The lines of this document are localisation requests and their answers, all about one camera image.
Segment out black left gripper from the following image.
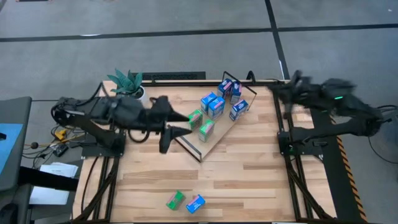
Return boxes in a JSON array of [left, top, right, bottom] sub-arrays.
[[141, 95, 193, 139]]

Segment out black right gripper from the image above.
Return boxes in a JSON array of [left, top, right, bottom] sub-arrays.
[[269, 73, 324, 118]]

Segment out green cereal box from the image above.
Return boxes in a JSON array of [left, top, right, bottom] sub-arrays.
[[198, 119, 216, 143], [165, 189, 187, 212], [187, 108, 204, 131]]

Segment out light blue Rice Krispies box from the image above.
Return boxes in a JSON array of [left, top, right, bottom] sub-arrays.
[[200, 91, 218, 114], [207, 96, 226, 121], [185, 194, 206, 215]]

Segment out dark blue Frosted Flakes box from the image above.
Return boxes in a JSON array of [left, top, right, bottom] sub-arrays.
[[216, 78, 234, 99], [229, 81, 243, 105], [228, 98, 249, 122]]

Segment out black grille panel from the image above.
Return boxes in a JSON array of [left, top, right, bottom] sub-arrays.
[[132, 71, 206, 81]]

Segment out artificial plant in white pot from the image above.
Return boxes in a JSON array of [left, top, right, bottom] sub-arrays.
[[107, 68, 149, 105]]

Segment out black platform with hazard stripe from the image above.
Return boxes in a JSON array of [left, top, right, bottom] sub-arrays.
[[307, 102, 369, 223]]

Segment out grey metal stand leg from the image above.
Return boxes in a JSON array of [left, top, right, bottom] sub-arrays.
[[382, 109, 398, 126]]

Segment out small black controller box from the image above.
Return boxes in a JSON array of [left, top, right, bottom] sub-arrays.
[[52, 142, 69, 157]]

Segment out white paper sheets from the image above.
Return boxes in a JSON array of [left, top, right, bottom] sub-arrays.
[[29, 161, 79, 206]]

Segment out black bar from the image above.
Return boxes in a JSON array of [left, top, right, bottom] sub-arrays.
[[18, 166, 79, 192]]

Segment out grey cart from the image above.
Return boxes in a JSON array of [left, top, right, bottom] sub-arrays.
[[0, 96, 34, 224]]

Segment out blue panel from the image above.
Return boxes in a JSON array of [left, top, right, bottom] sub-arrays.
[[0, 123, 24, 175]]

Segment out black chair base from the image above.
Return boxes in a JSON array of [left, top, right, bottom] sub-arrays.
[[0, 202, 19, 224]]

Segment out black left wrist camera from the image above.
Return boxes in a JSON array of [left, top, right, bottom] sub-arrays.
[[158, 133, 174, 154]]

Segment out wooden shelf with black frame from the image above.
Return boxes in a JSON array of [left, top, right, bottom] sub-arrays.
[[172, 70, 258, 163]]

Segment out black metal table frame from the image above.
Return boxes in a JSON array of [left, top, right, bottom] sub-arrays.
[[73, 79, 338, 223]]

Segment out black floor cable loop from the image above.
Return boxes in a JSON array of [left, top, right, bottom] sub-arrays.
[[368, 135, 398, 165]]

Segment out long black cable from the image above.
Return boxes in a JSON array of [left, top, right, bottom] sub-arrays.
[[80, 155, 96, 215]]

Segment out yellow cable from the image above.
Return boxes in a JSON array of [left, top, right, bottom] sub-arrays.
[[54, 128, 85, 147]]

